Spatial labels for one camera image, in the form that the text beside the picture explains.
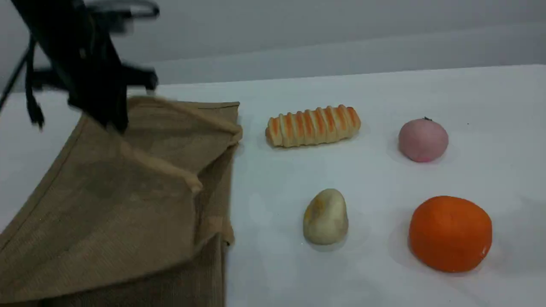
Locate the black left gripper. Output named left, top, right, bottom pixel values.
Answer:
left=32, top=26, right=159, bottom=133

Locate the brown jute tote bag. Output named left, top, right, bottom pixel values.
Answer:
left=0, top=96, right=244, bottom=307

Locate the long striped bread roll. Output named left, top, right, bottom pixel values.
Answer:
left=265, top=105, right=362, bottom=149

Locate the pink peach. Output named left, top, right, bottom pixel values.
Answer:
left=398, top=117, right=449, bottom=164

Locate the pale yellow mango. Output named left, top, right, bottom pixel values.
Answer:
left=303, top=188, right=349, bottom=246

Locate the orange fruit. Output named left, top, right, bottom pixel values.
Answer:
left=409, top=196, right=493, bottom=273

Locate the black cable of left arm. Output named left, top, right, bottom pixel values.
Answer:
left=0, top=36, right=45, bottom=130

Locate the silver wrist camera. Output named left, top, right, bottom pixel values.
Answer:
left=83, top=0, right=161, bottom=22

